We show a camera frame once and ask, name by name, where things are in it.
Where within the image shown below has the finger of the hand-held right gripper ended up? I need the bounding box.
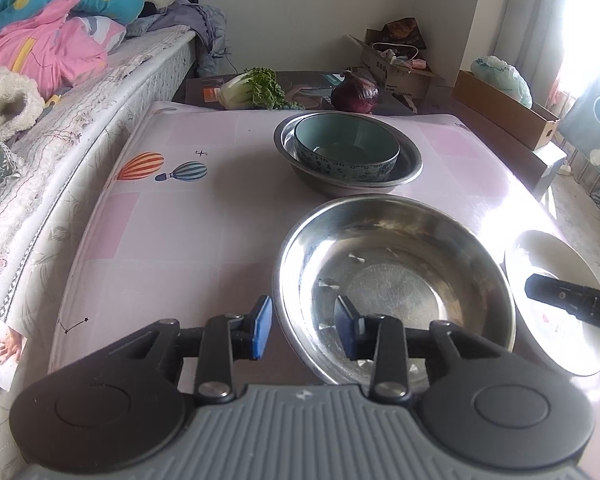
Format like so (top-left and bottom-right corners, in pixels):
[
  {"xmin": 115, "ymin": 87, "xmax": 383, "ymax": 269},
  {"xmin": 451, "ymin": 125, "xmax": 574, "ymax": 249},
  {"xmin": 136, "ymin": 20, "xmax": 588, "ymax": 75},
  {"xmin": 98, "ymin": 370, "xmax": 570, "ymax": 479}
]
[{"xmin": 524, "ymin": 273, "xmax": 581, "ymax": 317}]

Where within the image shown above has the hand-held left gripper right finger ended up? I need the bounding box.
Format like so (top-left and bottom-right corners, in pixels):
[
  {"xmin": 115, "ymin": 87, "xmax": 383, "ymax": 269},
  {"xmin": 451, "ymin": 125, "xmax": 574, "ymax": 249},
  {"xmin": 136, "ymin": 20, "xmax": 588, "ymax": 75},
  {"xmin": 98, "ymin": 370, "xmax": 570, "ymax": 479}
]
[{"xmin": 336, "ymin": 296, "xmax": 508, "ymax": 405}]

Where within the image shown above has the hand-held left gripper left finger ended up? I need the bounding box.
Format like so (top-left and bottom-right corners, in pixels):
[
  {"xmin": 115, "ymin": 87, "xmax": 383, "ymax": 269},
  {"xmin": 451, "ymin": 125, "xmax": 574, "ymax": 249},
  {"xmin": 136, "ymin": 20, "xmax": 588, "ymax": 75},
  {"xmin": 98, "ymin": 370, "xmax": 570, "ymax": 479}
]
[{"xmin": 97, "ymin": 295, "xmax": 274, "ymax": 405}]

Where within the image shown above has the white plate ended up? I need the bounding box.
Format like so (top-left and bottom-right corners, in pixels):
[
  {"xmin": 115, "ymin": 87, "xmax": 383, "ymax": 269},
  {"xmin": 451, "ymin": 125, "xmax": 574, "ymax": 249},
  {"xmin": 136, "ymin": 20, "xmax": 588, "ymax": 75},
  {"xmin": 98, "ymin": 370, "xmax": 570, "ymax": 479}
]
[{"xmin": 503, "ymin": 230, "xmax": 600, "ymax": 377}]

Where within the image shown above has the large stainless steel bowl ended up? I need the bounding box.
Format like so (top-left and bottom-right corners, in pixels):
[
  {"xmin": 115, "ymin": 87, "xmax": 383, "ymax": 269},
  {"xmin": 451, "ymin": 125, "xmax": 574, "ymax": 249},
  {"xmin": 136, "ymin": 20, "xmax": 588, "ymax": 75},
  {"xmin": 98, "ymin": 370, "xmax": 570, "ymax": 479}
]
[{"xmin": 272, "ymin": 195, "xmax": 517, "ymax": 395}]

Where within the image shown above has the teal patterned ceramic bowl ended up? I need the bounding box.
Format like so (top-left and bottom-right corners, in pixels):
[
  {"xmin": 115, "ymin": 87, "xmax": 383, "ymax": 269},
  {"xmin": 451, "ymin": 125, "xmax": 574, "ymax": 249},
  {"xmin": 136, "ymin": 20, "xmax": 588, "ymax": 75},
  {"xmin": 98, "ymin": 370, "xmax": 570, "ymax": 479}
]
[{"xmin": 293, "ymin": 113, "xmax": 401, "ymax": 184}]

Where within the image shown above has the small stainless steel bowl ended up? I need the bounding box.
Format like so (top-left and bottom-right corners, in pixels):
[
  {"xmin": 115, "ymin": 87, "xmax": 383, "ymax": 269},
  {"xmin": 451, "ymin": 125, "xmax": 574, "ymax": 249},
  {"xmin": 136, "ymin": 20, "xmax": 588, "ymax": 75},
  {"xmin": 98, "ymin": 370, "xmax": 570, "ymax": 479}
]
[{"xmin": 273, "ymin": 111, "xmax": 424, "ymax": 199}]

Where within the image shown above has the large dark cardboard box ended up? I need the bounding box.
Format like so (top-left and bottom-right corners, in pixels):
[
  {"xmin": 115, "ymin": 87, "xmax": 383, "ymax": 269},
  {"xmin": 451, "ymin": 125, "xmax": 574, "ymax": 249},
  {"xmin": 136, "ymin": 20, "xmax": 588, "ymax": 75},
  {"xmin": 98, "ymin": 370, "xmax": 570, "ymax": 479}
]
[{"xmin": 420, "ymin": 84, "xmax": 567, "ymax": 202}]

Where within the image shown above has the long brown cardboard box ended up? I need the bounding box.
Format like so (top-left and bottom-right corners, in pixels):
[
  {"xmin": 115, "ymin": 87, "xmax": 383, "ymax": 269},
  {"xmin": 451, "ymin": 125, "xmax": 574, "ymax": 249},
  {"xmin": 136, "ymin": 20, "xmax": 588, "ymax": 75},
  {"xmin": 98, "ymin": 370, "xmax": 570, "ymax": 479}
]
[{"xmin": 452, "ymin": 70, "xmax": 561, "ymax": 151}]

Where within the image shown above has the pale teal plastic bag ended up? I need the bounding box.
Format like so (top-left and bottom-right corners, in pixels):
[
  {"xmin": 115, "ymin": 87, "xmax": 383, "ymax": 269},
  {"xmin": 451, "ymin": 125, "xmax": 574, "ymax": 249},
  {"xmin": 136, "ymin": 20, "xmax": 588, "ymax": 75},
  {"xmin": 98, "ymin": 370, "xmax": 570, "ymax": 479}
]
[{"xmin": 470, "ymin": 55, "xmax": 534, "ymax": 109}]

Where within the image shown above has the green bok choy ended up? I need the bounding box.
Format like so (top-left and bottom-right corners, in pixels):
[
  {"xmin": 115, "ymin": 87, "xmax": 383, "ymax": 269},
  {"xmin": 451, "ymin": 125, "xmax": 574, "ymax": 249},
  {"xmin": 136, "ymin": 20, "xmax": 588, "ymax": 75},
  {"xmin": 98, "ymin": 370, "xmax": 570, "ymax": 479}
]
[{"xmin": 215, "ymin": 67, "xmax": 303, "ymax": 112}]

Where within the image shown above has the red cabbage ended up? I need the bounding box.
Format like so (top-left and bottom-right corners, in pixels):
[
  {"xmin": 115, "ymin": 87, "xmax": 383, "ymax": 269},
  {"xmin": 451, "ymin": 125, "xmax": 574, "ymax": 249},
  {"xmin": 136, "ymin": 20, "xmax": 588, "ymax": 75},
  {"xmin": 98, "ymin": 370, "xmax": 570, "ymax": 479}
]
[{"xmin": 330, "ymin": 71, "xmax": 380, "ymax": 114}]

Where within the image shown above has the white quilted bed mattress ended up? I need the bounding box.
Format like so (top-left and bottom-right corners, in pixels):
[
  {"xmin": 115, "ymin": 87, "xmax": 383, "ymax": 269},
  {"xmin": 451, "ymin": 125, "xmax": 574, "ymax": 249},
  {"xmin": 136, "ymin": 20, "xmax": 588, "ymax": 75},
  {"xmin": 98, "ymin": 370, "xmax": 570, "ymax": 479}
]
[{"xmin": 0, "ymin": 25, "xmax": 202, "ymax": 463}]

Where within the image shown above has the printed paper leaflet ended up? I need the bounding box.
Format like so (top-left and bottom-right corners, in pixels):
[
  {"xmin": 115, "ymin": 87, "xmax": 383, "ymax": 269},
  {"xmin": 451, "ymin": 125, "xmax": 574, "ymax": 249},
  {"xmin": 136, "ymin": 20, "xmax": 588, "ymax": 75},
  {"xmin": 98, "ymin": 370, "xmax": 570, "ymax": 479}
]
[{"xmin": 0, "ymin": 312, "xmax": 29, "ymax": 392}]

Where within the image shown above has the open cardboard box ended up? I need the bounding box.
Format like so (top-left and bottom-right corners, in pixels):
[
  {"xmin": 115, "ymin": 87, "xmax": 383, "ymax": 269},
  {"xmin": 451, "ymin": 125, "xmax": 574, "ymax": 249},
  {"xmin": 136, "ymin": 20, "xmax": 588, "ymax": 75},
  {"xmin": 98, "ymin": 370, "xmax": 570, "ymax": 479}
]
[{"xmin": 349, "ymin": 35, "xmax": 450, "ymax": 107}]

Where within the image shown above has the dark snack bag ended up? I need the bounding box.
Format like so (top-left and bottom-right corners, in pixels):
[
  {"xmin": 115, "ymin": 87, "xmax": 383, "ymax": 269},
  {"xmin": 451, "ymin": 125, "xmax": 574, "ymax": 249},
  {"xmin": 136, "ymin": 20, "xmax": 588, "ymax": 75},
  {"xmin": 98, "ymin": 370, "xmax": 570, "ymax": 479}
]
[{"xmin": 382, "ymin": 17, "xmax": 429, "ymax": 52}]

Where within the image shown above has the lilac grey clothing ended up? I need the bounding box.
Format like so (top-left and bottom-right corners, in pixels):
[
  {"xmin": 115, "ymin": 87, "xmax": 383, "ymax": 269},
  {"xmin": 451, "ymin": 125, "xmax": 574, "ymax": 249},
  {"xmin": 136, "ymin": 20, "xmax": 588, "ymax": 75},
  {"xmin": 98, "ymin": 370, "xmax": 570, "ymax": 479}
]
[{"xmin": 125, "ymin": 0, "xmax": 229, "ymax": 79}]

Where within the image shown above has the white fluffy cloth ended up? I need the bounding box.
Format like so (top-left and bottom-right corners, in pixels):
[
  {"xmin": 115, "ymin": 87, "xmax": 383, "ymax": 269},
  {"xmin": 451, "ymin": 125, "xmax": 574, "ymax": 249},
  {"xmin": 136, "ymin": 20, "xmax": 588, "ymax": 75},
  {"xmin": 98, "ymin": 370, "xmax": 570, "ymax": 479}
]
[{"xmin": 0, "ymin": 67, "xmax": 47, "ymax": 139}]

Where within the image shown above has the pink and blue blanket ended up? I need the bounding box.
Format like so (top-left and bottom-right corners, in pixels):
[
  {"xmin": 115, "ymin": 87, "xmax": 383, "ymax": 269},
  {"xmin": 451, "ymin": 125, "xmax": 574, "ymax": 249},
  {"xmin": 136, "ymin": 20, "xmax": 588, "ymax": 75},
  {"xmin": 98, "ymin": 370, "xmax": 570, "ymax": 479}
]
[{"xmin": 0, "ymin": 0, "xmax": 147, "ymax": 102}]

